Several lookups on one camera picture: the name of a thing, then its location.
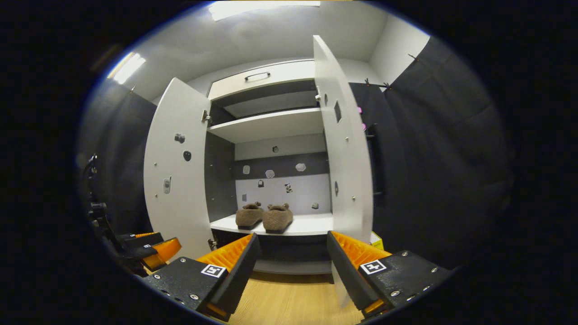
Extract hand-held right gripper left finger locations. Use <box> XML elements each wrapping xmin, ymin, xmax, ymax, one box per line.
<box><xmin>143</xmin><ymin>232</ymin><xmax>262</xmax><ymax>322</ymax></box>

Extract white cabinet drawer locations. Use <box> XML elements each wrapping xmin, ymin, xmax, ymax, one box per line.
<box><xmin>207</xmin><ymin>59</ymin><xmax>317</xmax><ymax>101</ymax></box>

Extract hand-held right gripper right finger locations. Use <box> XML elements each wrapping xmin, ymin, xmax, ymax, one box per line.
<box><xmin>326</xmin><ymin>230</ymin><xmax>452</xmax><ymax>322</ymax></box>

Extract black door handle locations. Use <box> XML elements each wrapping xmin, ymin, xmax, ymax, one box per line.
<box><xmin>364</xmin><ymin>123</ymin><xmax>386</xmax><ymax>209</ymax></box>

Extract small ceiling light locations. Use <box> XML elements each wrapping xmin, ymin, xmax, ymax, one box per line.
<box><xmin>107</xmin><ymin>51</ymin><xmax>146</xmax><ymax>85</ymax></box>

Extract black backdrop cloth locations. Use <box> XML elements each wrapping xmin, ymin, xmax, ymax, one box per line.
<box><xmin>78</xmin><ymin>88</ymin><xmax>157</xmax><ymax>237</ymax></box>
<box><xmin>384</xmin><ymin>36</ymin><xmax>513</xmax><ymax>271</ymax></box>
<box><xmin>349</xmin><ymin>81</ymin><xmax>409</xmax><ymax>253</ymax></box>

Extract white shoe cabinet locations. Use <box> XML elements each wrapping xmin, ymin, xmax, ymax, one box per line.
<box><xmin>204</xmin><ymin>59</ymin><xmax>336</xmax><ymax>276</ymax></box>

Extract brown fuzzy shoe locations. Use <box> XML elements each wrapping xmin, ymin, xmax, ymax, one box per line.
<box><xmin>235</xmin><ymin>202</ymin><xmax>264</xmax><ymax>229</ymax></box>
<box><xmin>262</xmin><ymin>203</ymin><xmax>294</xmax><ymax>234</ymax></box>

